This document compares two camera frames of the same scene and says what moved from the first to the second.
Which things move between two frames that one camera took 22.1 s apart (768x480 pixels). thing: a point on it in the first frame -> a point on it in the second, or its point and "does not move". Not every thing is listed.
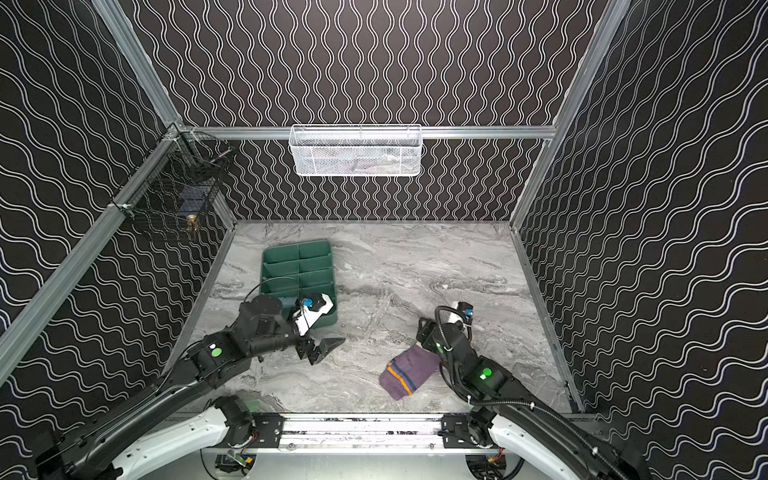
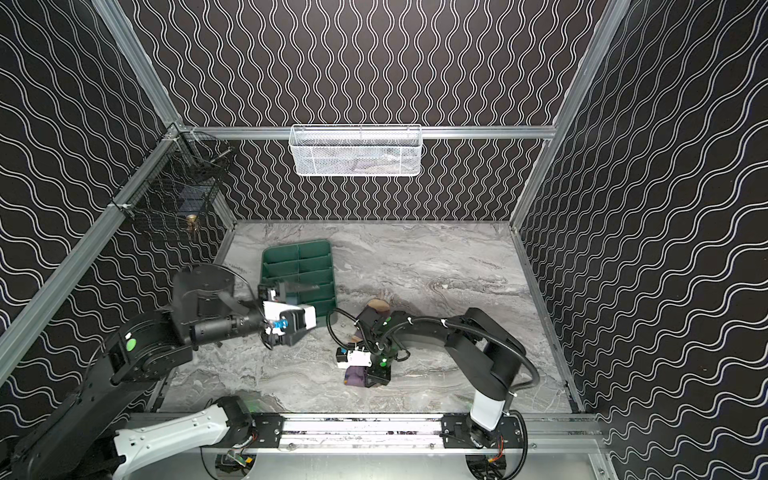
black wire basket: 178,179 does not move
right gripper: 429,337 -> 372,346
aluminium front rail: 360,434 does not move
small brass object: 190,218 does not move
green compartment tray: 293,270 does not move
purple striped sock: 406,372 -> 356,376
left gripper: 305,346 -> 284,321
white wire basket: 356,150 does not move
